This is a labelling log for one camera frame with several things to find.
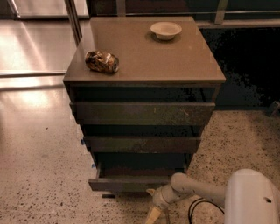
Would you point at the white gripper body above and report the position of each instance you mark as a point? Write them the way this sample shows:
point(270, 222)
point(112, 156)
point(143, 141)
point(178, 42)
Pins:
point(159, 199)

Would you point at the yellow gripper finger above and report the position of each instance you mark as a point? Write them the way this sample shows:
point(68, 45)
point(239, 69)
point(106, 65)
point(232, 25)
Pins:
point(153, 215)

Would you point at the drawer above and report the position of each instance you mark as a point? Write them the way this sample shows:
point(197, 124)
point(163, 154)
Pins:
point(142, 113)
point(131, 179)
point(143, 144)

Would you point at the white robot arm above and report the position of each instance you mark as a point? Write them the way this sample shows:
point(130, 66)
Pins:
point(247, 198)

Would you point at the brown drawer cabinet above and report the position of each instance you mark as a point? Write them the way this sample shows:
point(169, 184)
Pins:
point(150, 70)

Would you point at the blue tape piece upper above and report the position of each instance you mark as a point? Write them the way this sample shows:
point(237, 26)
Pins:
point(82, 142)

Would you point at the crushed brown soda can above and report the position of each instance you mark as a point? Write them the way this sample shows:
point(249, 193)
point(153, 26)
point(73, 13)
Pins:
point(103, 62)

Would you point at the white bowl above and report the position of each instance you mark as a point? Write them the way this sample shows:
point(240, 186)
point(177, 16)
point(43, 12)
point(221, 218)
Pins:
point(166, 30)

